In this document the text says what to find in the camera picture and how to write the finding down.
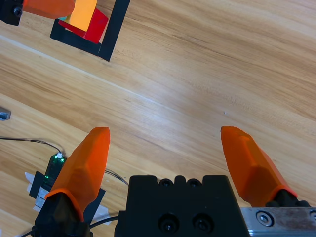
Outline red wooden cube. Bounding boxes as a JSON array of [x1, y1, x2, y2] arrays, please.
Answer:
[[58, 8, 110, 45]]

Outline black tape square outline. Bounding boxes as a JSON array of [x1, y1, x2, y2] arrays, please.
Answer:
[[49, 0, 131, 63]]

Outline black table cable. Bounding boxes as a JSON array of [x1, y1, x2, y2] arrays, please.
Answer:
[[14, 216, 120, 237]]

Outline white masking tape piece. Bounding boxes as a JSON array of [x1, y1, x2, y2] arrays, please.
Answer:
[[24, 172, 36, 193], [91, 204, 110, 224], [33, 187, 49, 213]]

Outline aluminium profile piece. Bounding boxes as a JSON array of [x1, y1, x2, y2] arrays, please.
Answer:
[[0, 106, 12, 122]]

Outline yellow wooden cube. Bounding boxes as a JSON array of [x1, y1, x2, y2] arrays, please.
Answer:
[[70, 0, 98, 33]]

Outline thin black board wire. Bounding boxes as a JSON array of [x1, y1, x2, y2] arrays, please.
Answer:
[[104, 169, 130, 186], [0, 136, 66, 157]]

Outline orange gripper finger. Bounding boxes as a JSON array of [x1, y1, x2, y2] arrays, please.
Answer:
[[220, 125, 311, 208], [34, 126, 111, 237], [0, 0, 75, 27]]

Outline small green-lit circuit board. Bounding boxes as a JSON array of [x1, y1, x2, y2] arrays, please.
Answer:
[[45, 153, 68, 185]]

